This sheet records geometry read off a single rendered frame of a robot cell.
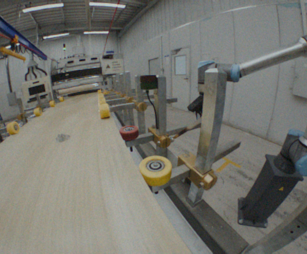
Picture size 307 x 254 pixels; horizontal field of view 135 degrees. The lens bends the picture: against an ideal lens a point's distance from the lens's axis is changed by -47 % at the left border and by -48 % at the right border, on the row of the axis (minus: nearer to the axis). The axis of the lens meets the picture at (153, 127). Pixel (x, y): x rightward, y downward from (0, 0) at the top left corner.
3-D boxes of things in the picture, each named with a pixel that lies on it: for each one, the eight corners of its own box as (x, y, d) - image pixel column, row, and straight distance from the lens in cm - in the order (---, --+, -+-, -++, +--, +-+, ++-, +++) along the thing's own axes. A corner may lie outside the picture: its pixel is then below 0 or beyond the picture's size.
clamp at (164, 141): (157, 134, 63) (156, 125, 61) (171, 146, 53) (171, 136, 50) (147, 137, 61) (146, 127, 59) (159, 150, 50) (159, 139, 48)
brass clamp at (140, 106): (140, 106, 82) (139, 99, 81) (148, 110, 70) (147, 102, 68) (131, 107, 80) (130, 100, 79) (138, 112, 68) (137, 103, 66)
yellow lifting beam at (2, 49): (26, 62, 611) (25, 54, 619) (2, 53, 463) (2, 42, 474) (24, 63, 615) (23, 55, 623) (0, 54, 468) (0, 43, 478)
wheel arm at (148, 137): (197, 126, 75) (198, 119, 73) (201, 128, 73) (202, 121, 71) (125, 145, 55) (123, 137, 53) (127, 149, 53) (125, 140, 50)
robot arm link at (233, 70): (239, 65, 76) (217, 64, 76) (240, 63, 64) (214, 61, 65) (238, 82, 75) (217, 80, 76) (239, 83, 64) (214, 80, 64)
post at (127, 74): (133, 129, 105) (129, 71, 97) (135, 130, 102) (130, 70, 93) (130, 129, 104) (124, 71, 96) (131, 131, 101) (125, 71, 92)
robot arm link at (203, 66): (214, 59, 65) (195, 60, 67) (214, 85, 64) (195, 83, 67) (217, 62, 74) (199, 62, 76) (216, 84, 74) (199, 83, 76)
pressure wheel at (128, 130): (137, 144, 60) (135, 123, 55) (142, 153, 53) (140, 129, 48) (121, 148, 59) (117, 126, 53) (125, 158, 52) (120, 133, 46)
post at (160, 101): (162, 170, 68) (161, 74, 50) (165, 174, 66) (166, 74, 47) (156, 172, 67) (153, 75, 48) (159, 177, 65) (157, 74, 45)
